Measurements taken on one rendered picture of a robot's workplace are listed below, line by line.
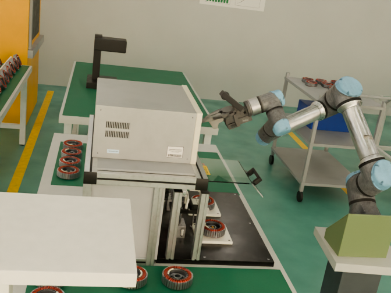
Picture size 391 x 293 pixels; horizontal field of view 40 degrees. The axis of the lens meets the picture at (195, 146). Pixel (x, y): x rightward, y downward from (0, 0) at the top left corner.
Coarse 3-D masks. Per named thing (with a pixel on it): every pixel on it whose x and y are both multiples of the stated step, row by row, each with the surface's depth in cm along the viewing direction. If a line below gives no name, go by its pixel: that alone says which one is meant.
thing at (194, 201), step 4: (192, 200) 220; (196, 200) 220; (188, 204) 221; (192, 204) 216; (196, 204) 217; (180, 208) 216; (188, 208) 217; (192, 208) 216; (196, 208) 217; (208, 208) 224; (180, 212) 216; (184, 212) 216; (188, 212) 216; (192, 212) 217; (196, 212) 217; (208, 212) 220; (180, 216) 217; (180, 220) 218
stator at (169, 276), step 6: (168, 270) 193; (174, 270) 195; (180, 270) 195; (186, 270) 195; (162, 276) 190; (168, 276) 189; (174, 276) 191; (180, 276) 192; (186, 276) 192; (192, 276) 192; (162, 282) 190; (168, 282) 188; (174, 282) 187; (180, 282) 187; (186, 282) 188; (192, 282) 192; (174, 288) 187; (180, 288) 188
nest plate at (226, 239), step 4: (228, 232) 227; (204, 236) 221; (224, 236) 223; (228, 236) 224; (204, 240) 218; (208, 240) 218; (212, 240) 219; (216, 240) 219; (220, 240) 220; (224, 240) 220; (228, 240) 221
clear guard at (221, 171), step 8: (200, 160) 223; (208, 160) 224; (216, 160) 226; (224, 160) 227; (232, 160) 228; (208, 168) 216; (216, 168) 217; (224, 168) 219; (232, 168) 220; (240, 168) 221; (208, 176) 208; (216, 176) 209; (224, 176) 210; (232, 176) 211; (240, 176) 213; (248, 176) 217
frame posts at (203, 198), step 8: (176, 192) 194; (200, 192) 198; (208, 192) 196; (176, 200) 196; (200, 200) 197; (176, 208) 197; (200, 208) 197; (176, 216) 197; (200, 216) 199; (176, 224) 198; (200, 224) 201; (168, 232) 201; (176, 232) 199; (200, 232) 202; (168, 240) 200; (200, 240) 202; (168, 248) 201; (192, 248) 205; (200, 248) 203; (168, 256) 202; (192, 256) 204
